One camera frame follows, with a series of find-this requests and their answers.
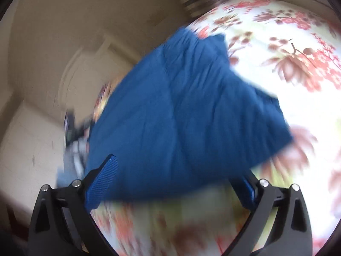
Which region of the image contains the blue puffer jacket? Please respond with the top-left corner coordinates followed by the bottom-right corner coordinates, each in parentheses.
top-left (85, 28), bottom-right (292, 209)

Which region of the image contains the white headboard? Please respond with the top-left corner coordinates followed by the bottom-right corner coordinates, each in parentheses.
top-left (58, 30), bottom-right (141, 117)

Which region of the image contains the floral bed sheet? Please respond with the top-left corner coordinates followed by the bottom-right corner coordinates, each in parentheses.
top-left (91, 0), bottom-right (340, 255)

